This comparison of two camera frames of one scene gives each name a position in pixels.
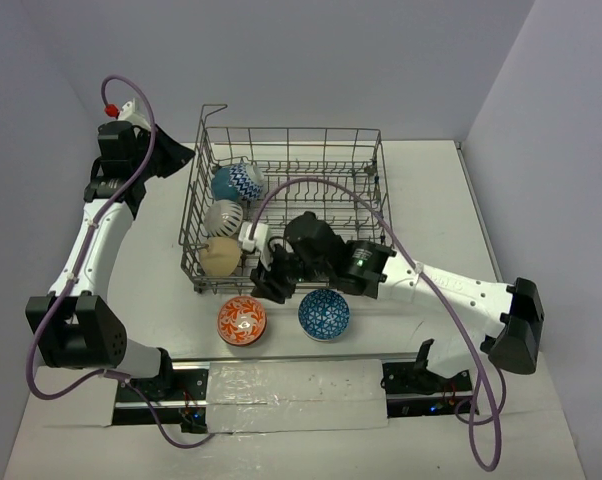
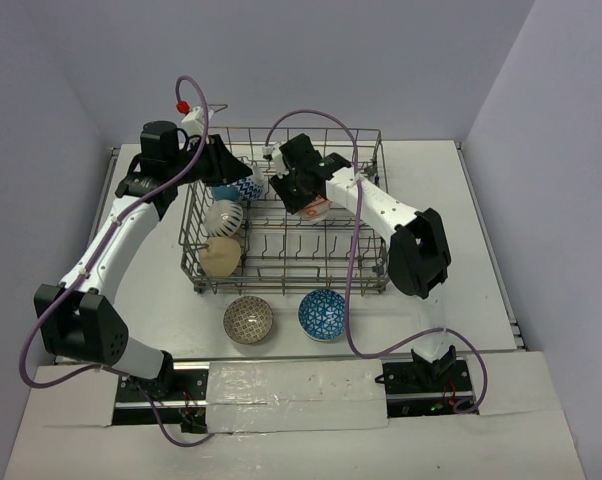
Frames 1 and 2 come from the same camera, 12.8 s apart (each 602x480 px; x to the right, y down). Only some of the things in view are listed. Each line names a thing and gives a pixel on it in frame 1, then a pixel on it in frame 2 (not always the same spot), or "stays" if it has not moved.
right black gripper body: (310, 270) to (292, 191)
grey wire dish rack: (271, 208) stays
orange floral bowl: (242, 320) to (317, 208)
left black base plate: (186, 407) stays
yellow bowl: (221, 258) stays
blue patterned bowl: (323, 315) stays
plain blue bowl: (219, 185) stays
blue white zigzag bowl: (245, 181) stays
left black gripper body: (157, 151) to (216, 160)
